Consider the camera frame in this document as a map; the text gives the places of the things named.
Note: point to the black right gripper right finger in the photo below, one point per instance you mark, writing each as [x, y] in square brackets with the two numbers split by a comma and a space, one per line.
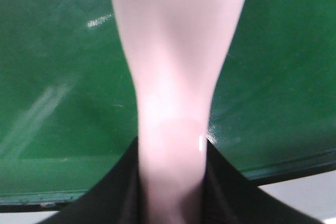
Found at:
[229, 197]

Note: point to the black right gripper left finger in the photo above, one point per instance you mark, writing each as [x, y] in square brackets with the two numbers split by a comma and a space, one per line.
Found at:
[116, 198]

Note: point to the pink hand brush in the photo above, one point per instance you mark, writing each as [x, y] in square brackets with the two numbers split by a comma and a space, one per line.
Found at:
[175, 50]

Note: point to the green conveyor belt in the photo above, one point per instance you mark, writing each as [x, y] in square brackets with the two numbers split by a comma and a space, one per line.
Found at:
[68, 107]

